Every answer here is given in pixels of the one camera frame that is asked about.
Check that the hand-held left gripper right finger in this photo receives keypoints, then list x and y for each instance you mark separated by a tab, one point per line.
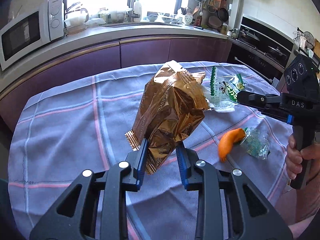
183	167

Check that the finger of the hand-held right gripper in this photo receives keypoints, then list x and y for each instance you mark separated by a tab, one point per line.
255	98
277	116

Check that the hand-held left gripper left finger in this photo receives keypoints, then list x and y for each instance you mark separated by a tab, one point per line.
142	160

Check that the white green plastic wrapper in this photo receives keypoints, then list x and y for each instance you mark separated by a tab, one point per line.
222	97

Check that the gold foil snack bag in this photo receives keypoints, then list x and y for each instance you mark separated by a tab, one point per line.
170	110

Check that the person's right forearm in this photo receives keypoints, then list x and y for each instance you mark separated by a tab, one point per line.
312	200

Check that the person's right hand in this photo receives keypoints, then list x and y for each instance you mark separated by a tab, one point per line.
291	155

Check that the clear green plastic wrapper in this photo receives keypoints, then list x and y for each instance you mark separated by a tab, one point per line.
255	143

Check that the black integrated stove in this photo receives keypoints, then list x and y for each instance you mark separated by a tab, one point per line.
262	62

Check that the orange peel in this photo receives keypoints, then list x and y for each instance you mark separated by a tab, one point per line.
226	145

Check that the plaid purple cloth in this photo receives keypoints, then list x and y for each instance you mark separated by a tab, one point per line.
75	142

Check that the hanging frying pan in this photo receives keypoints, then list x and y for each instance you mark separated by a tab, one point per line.
223	14

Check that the polka dot utensil holder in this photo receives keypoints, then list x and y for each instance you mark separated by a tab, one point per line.
188	19

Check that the purple kitchen cabinets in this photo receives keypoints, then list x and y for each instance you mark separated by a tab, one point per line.
145	52

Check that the white kitchen countertop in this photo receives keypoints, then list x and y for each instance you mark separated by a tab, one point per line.
125	31

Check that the clear food container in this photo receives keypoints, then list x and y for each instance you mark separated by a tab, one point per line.
118	17

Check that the metal sink faucet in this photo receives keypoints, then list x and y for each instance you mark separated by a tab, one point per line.
132	15

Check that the white soap bottle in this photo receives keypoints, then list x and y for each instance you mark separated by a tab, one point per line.
137	10

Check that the stacked plastic food containers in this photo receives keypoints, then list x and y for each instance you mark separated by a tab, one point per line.
75	26

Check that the glass jar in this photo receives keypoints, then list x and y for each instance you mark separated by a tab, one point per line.
103	14

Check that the white microwave oven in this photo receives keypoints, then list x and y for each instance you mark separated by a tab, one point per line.
52	17

